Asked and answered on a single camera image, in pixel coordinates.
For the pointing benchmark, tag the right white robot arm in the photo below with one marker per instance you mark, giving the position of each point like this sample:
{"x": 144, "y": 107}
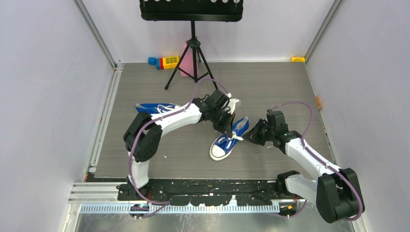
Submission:
{"x": 335, "y": 191}

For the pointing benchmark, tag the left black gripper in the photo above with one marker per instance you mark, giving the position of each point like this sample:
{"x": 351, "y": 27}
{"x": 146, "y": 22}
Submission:
{"x": 226, "y": 127}

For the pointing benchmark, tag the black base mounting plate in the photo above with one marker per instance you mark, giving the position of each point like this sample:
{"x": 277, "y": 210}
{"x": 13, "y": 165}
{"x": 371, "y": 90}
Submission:
{"x": 209, "y": 192}

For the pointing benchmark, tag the yellow corner block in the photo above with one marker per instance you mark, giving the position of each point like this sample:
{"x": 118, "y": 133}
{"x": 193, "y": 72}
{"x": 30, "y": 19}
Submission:
{"x": 298, "y": 59}

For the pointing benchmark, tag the pink foam block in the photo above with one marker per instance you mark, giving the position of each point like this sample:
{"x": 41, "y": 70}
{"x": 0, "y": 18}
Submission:
{"x": 187, "y": 61}

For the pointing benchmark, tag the colourful toy block phone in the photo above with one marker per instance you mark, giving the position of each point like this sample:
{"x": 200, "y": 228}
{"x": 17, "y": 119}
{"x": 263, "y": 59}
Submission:
{"x": 164, "y": 62}

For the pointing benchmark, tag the blue sneaker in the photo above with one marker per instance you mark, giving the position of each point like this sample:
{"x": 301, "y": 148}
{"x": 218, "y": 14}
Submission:
{"x": 156, "y": 108}
{"x": 223, "y": 145}

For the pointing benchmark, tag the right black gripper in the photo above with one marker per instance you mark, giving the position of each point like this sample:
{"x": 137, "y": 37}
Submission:
{"x": 253, "y": 135}

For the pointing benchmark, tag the aluminium frame rail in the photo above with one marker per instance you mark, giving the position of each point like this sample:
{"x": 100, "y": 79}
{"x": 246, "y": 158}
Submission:
{"x": 94, "y": 192}

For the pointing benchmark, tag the small wooden block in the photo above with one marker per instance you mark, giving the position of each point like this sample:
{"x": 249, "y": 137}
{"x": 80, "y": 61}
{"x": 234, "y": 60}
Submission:
{"x": 318, "y": 102}

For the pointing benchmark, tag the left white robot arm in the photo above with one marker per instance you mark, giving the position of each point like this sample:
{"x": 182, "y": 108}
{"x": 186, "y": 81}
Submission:
{"x": 143, "y": 136}

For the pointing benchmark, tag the black music stand tripod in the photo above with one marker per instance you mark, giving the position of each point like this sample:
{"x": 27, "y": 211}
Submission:
{"x": 192, "y": 11}

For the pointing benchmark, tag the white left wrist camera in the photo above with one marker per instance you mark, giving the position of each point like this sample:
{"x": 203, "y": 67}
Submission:
{"x": 233, "y": 103}

